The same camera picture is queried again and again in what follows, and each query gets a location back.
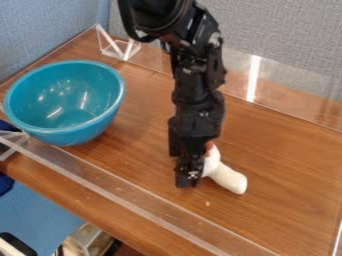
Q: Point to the black and white floor object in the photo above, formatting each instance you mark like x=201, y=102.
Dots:
x=14, y=247

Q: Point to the grey metal table leg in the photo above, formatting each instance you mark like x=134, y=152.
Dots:
x=88, y=241

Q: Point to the blue plastic bowl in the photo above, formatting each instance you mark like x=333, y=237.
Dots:
x=65, y=102

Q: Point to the clear acrylic front barrier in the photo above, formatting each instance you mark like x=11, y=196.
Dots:
x=186, y=224

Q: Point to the brown and white toy mushroom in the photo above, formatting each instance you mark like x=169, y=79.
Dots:
x=225, y=176

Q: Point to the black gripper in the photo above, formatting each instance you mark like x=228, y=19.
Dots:
x=200, y=111

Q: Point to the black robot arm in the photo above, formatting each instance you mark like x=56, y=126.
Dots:
x=189, y=32

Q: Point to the clear acrylic back barrier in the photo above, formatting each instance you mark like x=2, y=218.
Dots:
x=288, y=89

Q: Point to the clear acrylic barrier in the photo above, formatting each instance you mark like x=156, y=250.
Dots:
x=186, y=224
x=288, y=89

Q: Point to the clear acrylic corner bracket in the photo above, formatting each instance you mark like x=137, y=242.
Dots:
x=116, y=48

